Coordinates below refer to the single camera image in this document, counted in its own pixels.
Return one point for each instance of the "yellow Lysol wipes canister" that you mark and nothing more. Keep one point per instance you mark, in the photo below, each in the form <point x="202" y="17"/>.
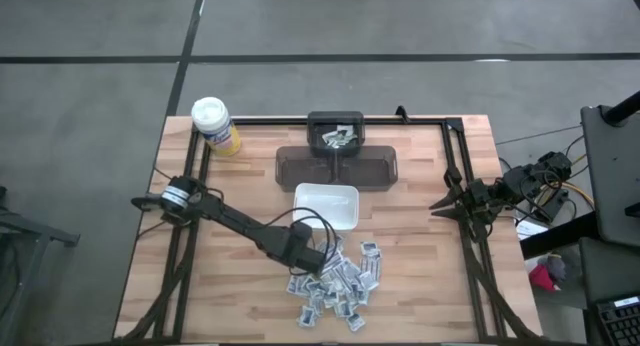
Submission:
<point x="215" y="123"/>

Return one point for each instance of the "black keyboard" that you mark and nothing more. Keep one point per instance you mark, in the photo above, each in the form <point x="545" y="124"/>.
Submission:
<point x="620" y="326"/>

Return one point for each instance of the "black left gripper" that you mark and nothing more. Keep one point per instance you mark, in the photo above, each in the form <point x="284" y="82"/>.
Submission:
<point x="302" y="256"/>

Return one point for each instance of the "white plastic bin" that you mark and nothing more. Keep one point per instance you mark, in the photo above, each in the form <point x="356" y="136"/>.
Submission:
<point x="325" y="201"/>

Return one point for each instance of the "small smoky translucent bin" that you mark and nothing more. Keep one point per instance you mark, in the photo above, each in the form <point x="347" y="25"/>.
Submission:
<point x="320" y="121"/>

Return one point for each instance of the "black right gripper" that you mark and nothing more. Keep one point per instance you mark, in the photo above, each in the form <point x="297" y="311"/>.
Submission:
<point x="477" y="201"/>

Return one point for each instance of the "white paper sheet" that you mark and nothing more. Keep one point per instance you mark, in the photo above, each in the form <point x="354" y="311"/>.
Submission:
<point x="530" y="228"/>

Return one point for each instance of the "blue striped white packet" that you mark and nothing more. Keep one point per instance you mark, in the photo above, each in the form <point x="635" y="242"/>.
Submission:
<point x="374" y="265"/>
<point x="294" y="285"/>

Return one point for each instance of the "black power box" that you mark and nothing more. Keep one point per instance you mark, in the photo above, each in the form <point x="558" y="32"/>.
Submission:
<point x="555" y="211"/>

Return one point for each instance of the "green printed white packet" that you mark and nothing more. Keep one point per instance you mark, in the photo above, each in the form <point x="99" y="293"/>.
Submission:
<point x="330" y="136"/>

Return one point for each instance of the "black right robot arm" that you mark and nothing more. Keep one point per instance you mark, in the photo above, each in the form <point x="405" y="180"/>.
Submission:
<point x="520" y="181"/>

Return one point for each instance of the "red and grey cloth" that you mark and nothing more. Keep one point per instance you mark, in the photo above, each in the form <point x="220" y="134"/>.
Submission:
<point x="542" y="278"/>

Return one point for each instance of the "grey metal stand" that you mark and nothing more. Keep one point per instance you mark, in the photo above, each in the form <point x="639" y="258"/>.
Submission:
<point x="30" y="231"/>

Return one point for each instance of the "small black clamp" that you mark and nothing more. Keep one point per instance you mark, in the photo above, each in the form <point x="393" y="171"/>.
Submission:
<point x="401" y="113"/>

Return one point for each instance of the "black pole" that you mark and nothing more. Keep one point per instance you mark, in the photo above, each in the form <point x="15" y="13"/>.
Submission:
<point x="622" y="110"/>

